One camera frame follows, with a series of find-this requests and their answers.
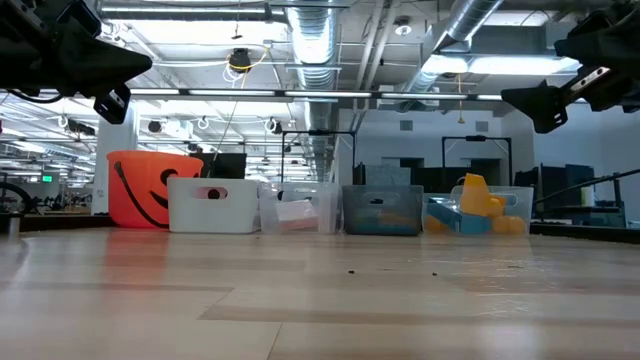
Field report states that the long thin black rod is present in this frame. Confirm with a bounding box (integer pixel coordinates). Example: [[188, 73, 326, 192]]
[[533, 168, 640, 205]]

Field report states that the black overhead camera unit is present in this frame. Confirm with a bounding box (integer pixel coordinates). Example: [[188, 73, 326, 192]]
[[227, 47, 254, 75]]

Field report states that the black background screen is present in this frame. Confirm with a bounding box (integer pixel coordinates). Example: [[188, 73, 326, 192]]
[[188, 151, 248, 180]]

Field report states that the yellow hanging cord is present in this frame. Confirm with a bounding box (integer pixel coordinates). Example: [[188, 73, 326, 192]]
[[456, 73, 467, 125]]

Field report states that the grey patterned panel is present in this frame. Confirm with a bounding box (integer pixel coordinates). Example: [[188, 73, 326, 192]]
[[363, 163, 413, 187]]

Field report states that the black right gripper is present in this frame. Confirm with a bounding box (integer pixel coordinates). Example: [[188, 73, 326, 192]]
[[500, 0, 640, 135]]

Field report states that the clear plastic bin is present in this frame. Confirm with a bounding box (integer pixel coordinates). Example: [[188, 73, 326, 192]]
[[422, 184, 535, 237], [257, 181, 344, 236]]

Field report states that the yellow two-stud block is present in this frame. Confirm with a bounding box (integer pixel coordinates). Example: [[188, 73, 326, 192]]
[[491, 214, 527, 236]]

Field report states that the overhead light bar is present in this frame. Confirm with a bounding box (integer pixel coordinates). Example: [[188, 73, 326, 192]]
[[0, 87, 591, 104]]

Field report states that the black background frame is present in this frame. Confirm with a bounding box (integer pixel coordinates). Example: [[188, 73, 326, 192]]
[[280, 128, 358, 171], [440, 134, 514, 187]]

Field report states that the large silver ventilation duct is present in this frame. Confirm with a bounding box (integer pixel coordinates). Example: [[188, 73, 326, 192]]
[[285, 0, 342, 182]]

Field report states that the long blue four-stud block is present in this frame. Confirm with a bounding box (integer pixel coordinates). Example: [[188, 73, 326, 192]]
[[425, 201, 464, 234]]

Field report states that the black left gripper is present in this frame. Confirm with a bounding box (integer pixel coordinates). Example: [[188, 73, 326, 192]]
[[0, 0, 154, 126]]

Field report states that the small yellow block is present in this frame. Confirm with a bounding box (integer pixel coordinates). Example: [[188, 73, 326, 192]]
[[424, 214, 448, 235]]

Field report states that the grey translucent plastic bin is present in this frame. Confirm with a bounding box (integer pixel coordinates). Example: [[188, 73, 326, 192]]
[[341, 184, 425, 237]]

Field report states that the orange pumpkin-face bucket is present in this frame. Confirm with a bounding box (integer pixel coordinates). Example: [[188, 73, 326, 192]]
[[106, 150, 205, 230]]

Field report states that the white plastic bin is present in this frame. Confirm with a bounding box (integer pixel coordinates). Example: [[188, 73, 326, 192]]
[[166, 177, 260, 235]]

